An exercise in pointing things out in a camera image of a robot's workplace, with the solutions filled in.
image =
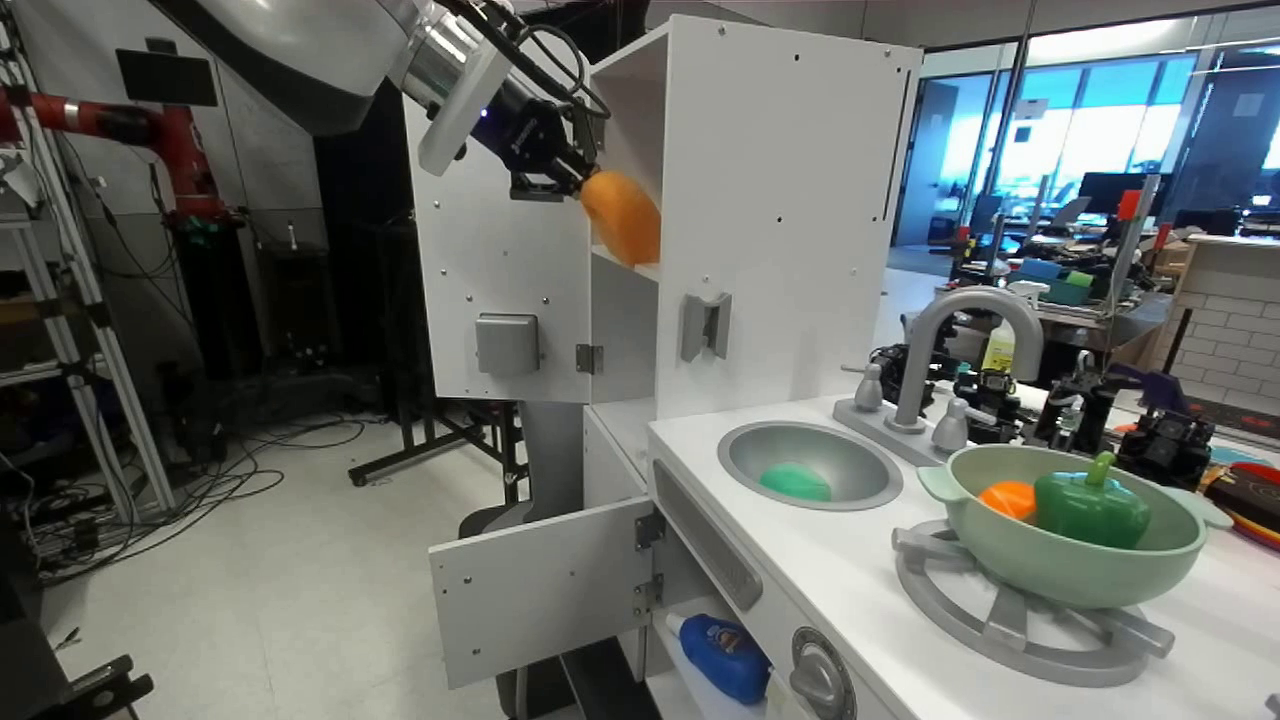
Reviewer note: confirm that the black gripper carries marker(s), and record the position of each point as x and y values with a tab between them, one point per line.
543	140

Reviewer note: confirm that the orange plush toy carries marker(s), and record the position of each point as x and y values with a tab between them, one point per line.
623	219

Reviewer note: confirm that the white arched cabinet door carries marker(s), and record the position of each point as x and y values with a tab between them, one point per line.
494	282

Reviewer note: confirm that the red robot arm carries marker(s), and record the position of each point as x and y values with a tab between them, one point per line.
146	125

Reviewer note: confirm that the white small cabinet door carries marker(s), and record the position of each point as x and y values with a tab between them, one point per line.
547	592

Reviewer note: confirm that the white toy kitchen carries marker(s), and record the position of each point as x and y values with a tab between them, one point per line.
774	202

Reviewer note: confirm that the black stand base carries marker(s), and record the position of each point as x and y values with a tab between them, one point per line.
424	444

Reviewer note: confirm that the small black screen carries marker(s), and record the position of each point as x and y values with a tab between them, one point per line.
166	77

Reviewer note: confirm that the grey sink basin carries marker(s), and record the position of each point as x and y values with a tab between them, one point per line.
815	444

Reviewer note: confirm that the grey toy faucet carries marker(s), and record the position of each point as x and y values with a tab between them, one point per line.
981	305

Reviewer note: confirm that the yellow bottle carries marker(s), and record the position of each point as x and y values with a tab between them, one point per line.
997	350

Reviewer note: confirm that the blue bottle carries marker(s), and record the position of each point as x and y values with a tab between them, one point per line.
721	657

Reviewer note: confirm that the orange toy vegetable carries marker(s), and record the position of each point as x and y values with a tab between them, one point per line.
1008	503

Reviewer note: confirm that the grey stove knob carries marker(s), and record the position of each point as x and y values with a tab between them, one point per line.
816	676

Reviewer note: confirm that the green toy bell pepper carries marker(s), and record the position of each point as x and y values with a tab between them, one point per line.
1092	504

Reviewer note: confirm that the pale green toy pot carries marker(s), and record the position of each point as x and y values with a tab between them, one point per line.
1066	572

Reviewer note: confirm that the grey burner grate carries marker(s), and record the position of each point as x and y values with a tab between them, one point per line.
1014	644

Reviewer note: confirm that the black tripod base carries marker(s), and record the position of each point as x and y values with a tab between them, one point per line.
95	687

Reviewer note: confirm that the white brick-pattern panel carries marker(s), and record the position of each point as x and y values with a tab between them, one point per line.
1235	321

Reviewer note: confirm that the aluminium ladder frame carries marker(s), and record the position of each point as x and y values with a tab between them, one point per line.
75	266

